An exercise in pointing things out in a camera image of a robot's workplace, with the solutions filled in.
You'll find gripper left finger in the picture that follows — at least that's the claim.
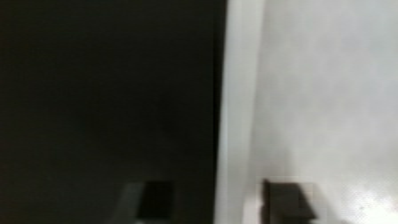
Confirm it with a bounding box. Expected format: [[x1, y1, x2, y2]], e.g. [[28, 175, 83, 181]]
[[111, 181, 174, 224]]

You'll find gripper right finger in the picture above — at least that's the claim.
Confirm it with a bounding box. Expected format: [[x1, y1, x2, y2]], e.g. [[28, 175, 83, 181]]
[[261, 180, 316, 224]]

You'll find white desk top panel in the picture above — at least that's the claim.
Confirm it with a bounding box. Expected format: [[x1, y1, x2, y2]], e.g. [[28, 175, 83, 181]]
[[213, 0, 398, 224]]

